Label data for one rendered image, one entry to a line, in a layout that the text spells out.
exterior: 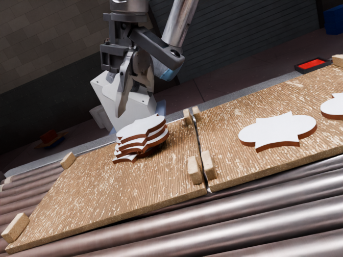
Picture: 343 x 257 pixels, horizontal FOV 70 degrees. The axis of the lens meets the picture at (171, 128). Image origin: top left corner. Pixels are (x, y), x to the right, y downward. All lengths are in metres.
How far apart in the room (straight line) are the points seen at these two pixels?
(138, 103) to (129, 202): 0.59
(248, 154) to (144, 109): 0.63
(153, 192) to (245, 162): 0.17
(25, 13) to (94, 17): 1.32
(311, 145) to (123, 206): 0.34
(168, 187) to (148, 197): 0.04
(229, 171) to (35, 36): 5.64
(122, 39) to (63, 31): 5.15
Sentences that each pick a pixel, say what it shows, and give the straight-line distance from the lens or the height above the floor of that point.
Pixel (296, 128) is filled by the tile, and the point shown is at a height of 0.95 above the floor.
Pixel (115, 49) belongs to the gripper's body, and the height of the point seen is 1.19.
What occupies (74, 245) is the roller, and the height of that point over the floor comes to 0.92.
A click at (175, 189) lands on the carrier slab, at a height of 0.94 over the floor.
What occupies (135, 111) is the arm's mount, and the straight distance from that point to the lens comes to 1.02.
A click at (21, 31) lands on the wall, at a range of 6.03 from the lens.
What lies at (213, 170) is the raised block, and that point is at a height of 0.95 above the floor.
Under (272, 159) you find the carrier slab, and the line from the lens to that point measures 0.44.
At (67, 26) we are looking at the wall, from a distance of 5.65.
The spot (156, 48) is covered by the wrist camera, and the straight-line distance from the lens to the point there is 0.51.
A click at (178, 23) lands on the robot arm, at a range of 0.98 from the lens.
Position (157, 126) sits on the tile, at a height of 0.99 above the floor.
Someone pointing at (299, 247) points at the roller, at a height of 0.92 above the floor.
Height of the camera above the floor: 1.19
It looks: 21 degrees down
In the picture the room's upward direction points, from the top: 23 degrees counter-clockwise
